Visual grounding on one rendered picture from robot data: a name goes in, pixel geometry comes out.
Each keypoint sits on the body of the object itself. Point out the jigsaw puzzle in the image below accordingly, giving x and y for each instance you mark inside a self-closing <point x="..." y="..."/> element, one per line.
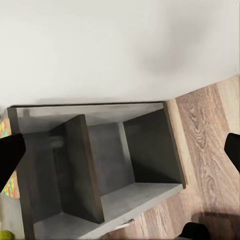
<point x="12" y="187"/>

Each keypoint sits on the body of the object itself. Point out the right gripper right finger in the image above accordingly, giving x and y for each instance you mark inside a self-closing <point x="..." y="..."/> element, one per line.
<point x="232" y="149"/>

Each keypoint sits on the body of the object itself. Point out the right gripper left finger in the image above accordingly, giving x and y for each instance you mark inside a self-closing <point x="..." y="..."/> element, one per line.
<point x="12" y="149"/>

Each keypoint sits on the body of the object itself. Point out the tennis ball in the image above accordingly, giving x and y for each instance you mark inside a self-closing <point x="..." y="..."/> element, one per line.
<point x="6" y="235"/>

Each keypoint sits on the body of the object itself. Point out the desk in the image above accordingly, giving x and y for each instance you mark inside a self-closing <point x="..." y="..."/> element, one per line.
<point x="88" y="169"/>

